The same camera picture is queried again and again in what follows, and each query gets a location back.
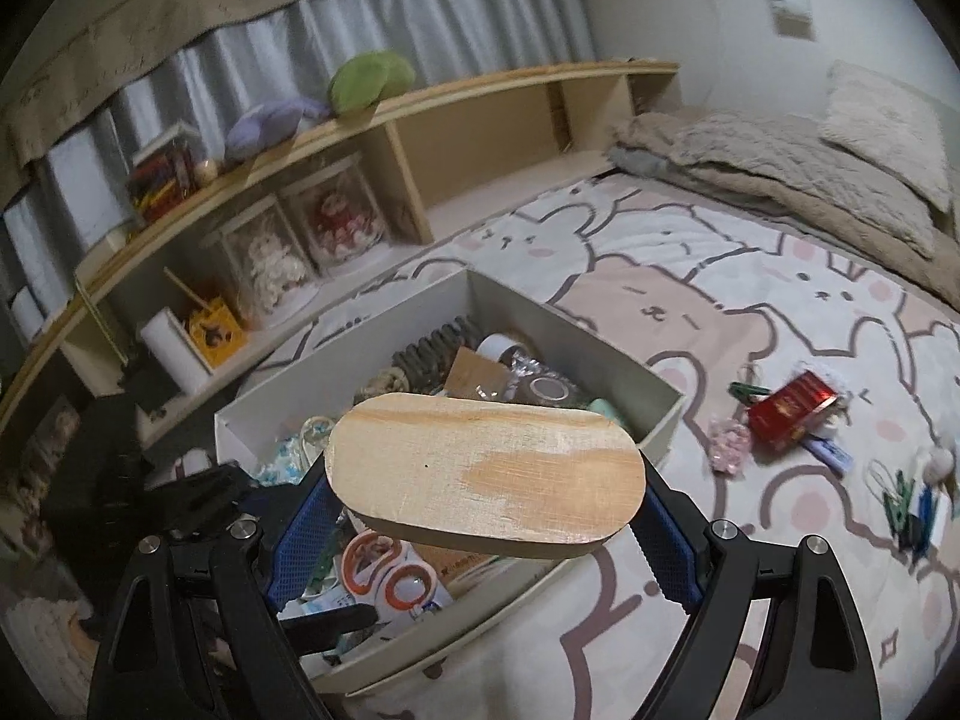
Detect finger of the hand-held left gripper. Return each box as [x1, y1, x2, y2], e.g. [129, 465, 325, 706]
[281, 604, 380, 642]

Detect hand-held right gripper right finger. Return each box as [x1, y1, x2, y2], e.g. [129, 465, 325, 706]
[626, 465, 882, 720]

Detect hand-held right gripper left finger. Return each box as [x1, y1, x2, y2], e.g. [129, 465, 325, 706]
[86, 465, 353, 720]

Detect round wooden block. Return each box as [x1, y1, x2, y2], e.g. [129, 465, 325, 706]
[326, 390, 647, 560]

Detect white storage box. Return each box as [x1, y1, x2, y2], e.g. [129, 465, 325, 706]
[214, 266, 685, 698]

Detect clear box of coloured items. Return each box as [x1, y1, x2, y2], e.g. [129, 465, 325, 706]
[127, 124, 207, 222]

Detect orange and white packet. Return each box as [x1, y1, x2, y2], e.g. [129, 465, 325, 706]
[341, 529, 455, 620]

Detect floral printed packet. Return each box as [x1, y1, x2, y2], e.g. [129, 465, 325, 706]
[259, 416, 335, 481]

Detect pink bead packet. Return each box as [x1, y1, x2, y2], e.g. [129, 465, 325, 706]
[709, 420, 753, 475]

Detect white paper roll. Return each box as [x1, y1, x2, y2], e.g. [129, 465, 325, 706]
[141, 307, 211, 395]

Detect orange printed box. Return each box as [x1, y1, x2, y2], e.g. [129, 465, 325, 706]
[184, 298, 248, 368]

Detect red packet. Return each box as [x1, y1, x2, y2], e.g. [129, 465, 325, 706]
[748, 373, 837, 455]

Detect light purple stick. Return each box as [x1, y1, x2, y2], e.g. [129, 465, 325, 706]
[806, 435, 852, 472]

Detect white elastic loop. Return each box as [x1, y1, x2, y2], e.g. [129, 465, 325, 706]
[866, 457, 912, 496]

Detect display dome with white flowers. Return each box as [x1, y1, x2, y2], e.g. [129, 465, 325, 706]
[202, 199, 323, 316]

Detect brown flat card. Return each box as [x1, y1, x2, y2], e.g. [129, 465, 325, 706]
[448, 349, 512, 400]

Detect white capped bottle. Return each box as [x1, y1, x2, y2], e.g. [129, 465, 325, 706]
[476, 334, 526, 365]

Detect bunny printed blanket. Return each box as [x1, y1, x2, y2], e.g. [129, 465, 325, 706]
[247, 169, 960, 720]

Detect white plush ball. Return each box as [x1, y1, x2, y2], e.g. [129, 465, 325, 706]
[911, 446, 957, 485]

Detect display dome with red flowers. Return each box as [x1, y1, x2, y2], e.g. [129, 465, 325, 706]
[281, 157, 391, 275]

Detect beige quilt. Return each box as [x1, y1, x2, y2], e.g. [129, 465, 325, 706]
[611, 111, 960, 293]

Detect purple plush toy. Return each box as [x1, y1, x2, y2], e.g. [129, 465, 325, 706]
[225, 97, 331, 162]

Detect grey folded blanket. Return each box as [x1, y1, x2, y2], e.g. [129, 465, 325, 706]
[607, 142, 668, 175]

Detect small knitted beige pillow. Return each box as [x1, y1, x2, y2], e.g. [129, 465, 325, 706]
[679, 116, 938, 241]

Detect green plush toy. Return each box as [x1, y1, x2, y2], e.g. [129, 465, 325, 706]
[328, 51, 416, 117]

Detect beige printed valance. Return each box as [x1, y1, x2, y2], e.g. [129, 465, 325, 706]
[0, 0, 586, 166]

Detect fluffy cream pillow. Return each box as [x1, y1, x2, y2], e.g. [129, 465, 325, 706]
[817, 60, 950, 211]

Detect long wooden shelf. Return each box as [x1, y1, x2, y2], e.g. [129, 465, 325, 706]
[0, 60, 680, 458]

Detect blue-grey curtain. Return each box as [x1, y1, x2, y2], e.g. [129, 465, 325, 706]
[0, 0, 601, 316]

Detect dark twisted hair ties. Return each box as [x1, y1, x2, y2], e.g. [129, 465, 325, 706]
[390, 319, 485, 395]

